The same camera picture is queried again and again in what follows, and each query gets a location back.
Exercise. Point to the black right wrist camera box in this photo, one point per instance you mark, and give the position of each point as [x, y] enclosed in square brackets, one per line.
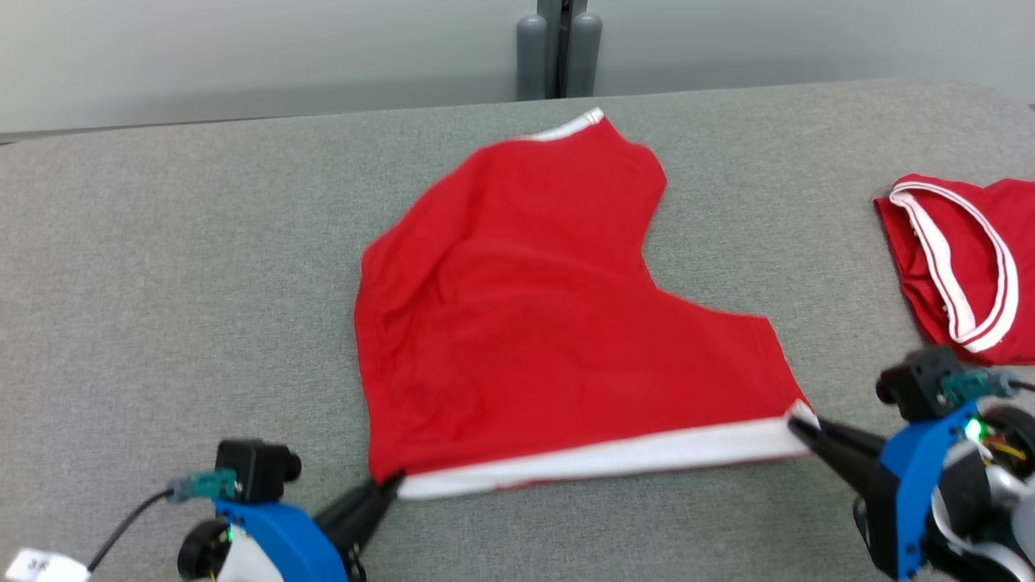
[918, 384]

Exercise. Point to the grey partition post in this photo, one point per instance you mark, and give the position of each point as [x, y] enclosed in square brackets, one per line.
[534, 56]

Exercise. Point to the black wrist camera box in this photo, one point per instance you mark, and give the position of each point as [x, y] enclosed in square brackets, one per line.
[255, 469]
[918, 384]

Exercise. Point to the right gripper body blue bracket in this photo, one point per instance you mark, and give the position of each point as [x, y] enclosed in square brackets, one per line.
[914, 469]

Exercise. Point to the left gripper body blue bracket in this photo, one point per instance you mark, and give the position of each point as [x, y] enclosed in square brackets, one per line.
[291, 541]

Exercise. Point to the red Bulls basketball jersey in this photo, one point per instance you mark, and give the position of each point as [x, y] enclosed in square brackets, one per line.
[914, 259]

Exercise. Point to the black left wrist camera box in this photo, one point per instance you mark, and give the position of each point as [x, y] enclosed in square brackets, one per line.
[255, 469]

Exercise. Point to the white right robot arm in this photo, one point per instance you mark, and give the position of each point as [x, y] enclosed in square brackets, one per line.
[1007, 489]

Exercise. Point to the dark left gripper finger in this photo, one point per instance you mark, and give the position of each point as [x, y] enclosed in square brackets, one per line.
[360, 499]
[364, 525]

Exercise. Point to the red shorts with white stripe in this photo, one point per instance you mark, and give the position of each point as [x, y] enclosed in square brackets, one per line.
[525, 323]

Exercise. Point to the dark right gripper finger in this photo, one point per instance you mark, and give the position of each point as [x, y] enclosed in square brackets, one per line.
[853, 469]
[849, 440]

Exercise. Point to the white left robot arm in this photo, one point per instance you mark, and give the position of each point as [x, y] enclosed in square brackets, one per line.
[242, 566]

